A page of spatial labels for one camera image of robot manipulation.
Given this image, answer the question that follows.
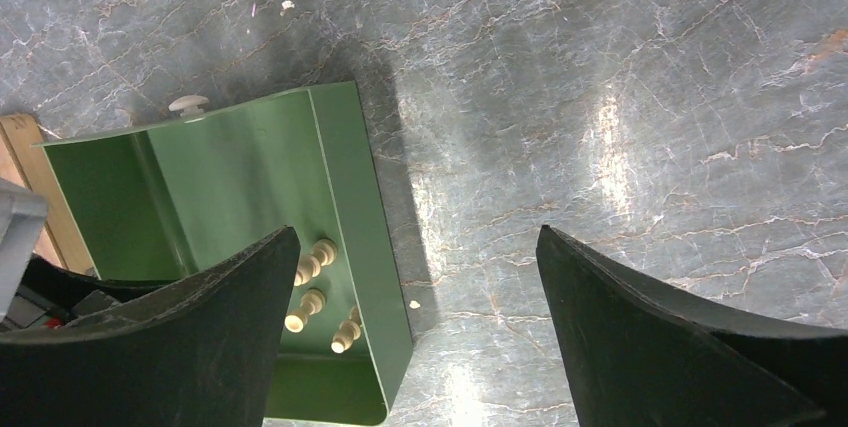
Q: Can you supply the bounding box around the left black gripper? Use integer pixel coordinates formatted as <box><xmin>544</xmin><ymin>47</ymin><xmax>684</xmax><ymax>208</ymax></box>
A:
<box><xmin>1</xmin><ymin>255</ymin><xmax>179</xmax><ymax>332</ymax></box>

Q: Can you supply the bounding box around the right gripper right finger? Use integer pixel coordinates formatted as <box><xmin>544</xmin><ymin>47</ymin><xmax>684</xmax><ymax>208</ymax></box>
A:
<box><xmin>536</xmin><ymin>225</ymin><xmax>847</xmax><ymax>426</ymax></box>

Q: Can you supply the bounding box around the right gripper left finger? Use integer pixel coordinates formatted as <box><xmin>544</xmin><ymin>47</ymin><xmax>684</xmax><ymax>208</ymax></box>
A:
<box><xmin>1</xmin><ymin>227</ymin><xmax>301</xmax><ymax>426</ymax></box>

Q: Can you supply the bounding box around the light chess pawn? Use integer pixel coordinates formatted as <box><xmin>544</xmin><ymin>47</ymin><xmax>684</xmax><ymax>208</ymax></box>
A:
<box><xmin>294</xmin><ymin>239</ymin><xmax>338</xmax><ymax>287</ymax></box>
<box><xmin>331</xmin><ymin>306</ymin><xmax>362</xmax><ymax>354</ymax></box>
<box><xmin>284</xmin><ymin>289</ymin><xmax>326</xmax><ymax>333</ymax></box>

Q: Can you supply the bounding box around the wooden chess board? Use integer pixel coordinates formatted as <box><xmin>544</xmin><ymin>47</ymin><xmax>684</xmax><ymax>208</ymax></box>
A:
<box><xmin>1</xmin><ymin>114</ymin><xmax>94</xmax><ymax>274</ymax></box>

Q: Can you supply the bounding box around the green metal tray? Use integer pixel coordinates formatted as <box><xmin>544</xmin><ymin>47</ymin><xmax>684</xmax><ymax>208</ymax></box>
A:
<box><xmin>45</xmin><ymin>82</ymin><xmax>413</xmax><ymax>426</ymax></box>

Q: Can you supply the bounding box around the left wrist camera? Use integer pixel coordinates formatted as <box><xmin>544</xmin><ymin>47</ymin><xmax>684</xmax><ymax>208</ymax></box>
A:
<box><xmin>1</xmin><ymin>179</ymin><xmax>48</xmax><ymax>319</ymax></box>

